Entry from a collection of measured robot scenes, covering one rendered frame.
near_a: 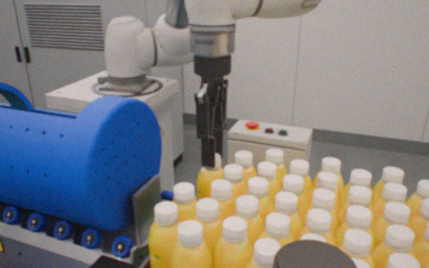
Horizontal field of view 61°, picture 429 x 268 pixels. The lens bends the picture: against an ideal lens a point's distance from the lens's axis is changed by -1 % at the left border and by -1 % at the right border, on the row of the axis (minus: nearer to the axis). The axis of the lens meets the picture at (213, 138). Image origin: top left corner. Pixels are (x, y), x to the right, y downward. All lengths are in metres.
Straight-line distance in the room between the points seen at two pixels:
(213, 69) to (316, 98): 2.91
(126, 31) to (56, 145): 0.81
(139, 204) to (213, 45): 0.36
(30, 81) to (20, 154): 2.46
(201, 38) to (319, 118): 3.00
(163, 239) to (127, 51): 0.95
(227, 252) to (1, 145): 0.49
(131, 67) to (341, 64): 2.36
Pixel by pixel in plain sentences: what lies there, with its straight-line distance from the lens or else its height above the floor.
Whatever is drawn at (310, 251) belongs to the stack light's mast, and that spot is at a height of 1.26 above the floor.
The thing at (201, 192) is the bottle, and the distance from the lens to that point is 0.83.
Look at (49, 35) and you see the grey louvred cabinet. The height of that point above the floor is 1.10.
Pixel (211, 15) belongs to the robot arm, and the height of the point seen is 1.40.
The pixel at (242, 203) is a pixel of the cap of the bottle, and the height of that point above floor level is 1.10.
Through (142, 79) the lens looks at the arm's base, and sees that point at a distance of 1.53.
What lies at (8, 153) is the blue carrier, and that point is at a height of 1.14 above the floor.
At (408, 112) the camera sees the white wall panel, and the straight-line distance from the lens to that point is 3.64.
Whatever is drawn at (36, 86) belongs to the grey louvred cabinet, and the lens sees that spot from 3.21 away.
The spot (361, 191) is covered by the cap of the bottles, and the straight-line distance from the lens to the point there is 0.74.
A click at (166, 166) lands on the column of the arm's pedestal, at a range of 1.68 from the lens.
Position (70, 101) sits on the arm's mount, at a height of 1.04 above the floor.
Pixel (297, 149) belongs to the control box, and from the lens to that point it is 0.92.
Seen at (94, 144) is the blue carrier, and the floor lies 1.18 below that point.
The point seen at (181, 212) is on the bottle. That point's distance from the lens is 0.70.
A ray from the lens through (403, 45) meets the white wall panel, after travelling 3.50.
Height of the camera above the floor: 1.45
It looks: 23 degrees down
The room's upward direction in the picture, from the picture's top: straight up
